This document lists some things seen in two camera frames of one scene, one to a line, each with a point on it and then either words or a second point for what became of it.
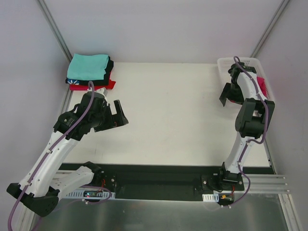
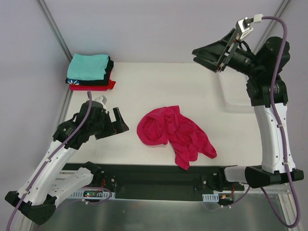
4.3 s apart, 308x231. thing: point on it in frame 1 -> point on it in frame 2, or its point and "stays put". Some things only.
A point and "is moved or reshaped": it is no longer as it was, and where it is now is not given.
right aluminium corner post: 283,4 stays put
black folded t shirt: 104,82 stays put
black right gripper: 227,93 -> 227,53
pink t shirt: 262,83 is moved or reshaped
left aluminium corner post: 56,30 stays put
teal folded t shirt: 87,67 stays put
